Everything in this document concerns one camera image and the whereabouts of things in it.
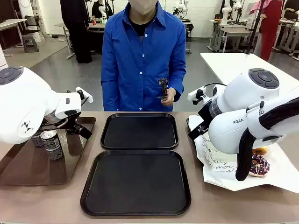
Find seated person in black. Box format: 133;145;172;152
91;0;107;19

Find white background desk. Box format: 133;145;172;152
0;18;28;56

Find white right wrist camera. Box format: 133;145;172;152
187;86;207;105

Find white wrapping paper sheet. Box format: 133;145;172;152
188;114;299;193

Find person right forearm blue sleeve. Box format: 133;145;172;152
100;80;120;112

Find bystander in red clothes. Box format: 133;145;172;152
249;0;283;62

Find grey background table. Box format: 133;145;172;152
209;20;260;53

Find brown plastic tray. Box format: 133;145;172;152
0;116;97;186

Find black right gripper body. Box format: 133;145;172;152
193;103;212;138

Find small black plastic tray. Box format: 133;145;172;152
100;112;179;150

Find grey step stool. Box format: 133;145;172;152
22;35;40;53

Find white table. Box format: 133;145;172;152
200;52;299;86

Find black office chair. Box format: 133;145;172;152
23;15;42;35

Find person in blue shirt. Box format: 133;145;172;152
100;0;187;112

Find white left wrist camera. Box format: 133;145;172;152
75;86;94;104

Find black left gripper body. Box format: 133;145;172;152
66;123;82;136

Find chocolate glazed donut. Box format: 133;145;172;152
252;146;270;156

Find chocolate sprinkle donut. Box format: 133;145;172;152
249;153;271;178

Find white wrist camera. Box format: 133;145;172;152
75;86;94;104
187;86;207;105

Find black serving tongs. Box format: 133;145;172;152
157;78;170;101

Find bystander in long black clothes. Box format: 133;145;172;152
60;0;92;64

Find person left hand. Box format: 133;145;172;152
161;87;177;107

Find white script paper box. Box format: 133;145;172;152
209;150;238;173
202;136;221;162

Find black stand pole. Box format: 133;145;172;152
245;0;266;55

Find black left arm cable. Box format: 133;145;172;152
43;116;80;129

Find large black plastic tray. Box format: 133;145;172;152
80;150;192;217

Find beige face mask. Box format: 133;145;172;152
128;0;159;16

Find person left forearm blue sleeve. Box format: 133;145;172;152
168;76;186;103

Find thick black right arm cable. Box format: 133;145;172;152
235;97;299;182

